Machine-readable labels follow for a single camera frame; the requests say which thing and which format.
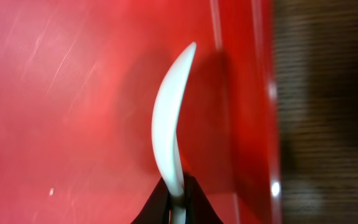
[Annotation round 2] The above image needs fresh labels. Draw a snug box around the white plastic spoon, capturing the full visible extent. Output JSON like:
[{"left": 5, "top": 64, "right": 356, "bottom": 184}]
[{"left": 151, "top": 42, "right": 196, "bottom": 224}]

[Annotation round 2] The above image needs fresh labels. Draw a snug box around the red plastic tray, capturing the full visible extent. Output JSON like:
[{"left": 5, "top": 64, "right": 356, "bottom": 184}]
[{"left": 0, "top": 0, "right": 282, "bottom": 223}]

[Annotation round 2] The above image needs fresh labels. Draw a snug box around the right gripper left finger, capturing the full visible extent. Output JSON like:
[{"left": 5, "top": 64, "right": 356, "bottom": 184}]
[{"left": 131, "top": 178, "right": 170, "bottom": 224}]

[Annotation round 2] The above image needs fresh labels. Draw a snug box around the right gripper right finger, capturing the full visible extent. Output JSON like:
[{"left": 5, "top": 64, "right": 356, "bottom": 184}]
[{"left": 184, "top": 173, "right": 223, "bottom": 224}]

